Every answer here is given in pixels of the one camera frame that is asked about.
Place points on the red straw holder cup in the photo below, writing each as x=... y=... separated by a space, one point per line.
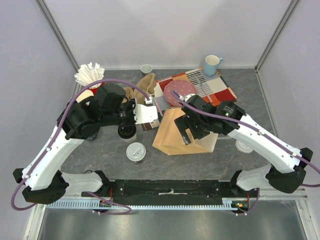
x=95 y=88

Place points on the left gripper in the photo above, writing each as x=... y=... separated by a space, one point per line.
x=131 y=105

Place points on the white wrapped straws bundle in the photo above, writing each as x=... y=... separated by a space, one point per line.
x=87 y=74

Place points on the patchwork placemat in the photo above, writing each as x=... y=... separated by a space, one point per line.
x=215 y=86

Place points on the white paper cup stack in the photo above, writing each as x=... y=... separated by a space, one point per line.
x=84 y=95

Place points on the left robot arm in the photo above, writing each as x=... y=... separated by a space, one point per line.
x=43 y=179

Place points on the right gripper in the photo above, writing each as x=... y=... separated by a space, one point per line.
x=186 y=124

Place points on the cardboard cup carrier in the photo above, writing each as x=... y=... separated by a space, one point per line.
x=147 y=84

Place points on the black lid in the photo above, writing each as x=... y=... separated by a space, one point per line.
x=127 y=132

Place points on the pink dotted plate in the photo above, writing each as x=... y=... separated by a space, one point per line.
x=181 y=87

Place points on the fork pink handle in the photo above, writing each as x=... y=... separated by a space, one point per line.
x=158 y=107

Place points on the black plastic cup stack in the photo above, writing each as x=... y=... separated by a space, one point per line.
x=93 y=137

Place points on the cable duct rail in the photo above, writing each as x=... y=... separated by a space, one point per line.
x=96 y=204

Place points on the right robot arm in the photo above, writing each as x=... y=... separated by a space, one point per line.
x=285 y=170

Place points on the white lid stack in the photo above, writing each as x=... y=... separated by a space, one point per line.
x=243 y=147

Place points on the light blue mug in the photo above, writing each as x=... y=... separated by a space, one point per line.
x=211 y=64

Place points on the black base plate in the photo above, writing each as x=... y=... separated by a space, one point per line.
x=172 y=192

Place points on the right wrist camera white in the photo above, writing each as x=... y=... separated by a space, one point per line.
x=185 y=98

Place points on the small grey patterned mug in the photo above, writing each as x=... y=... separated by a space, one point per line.
x=146 y=69

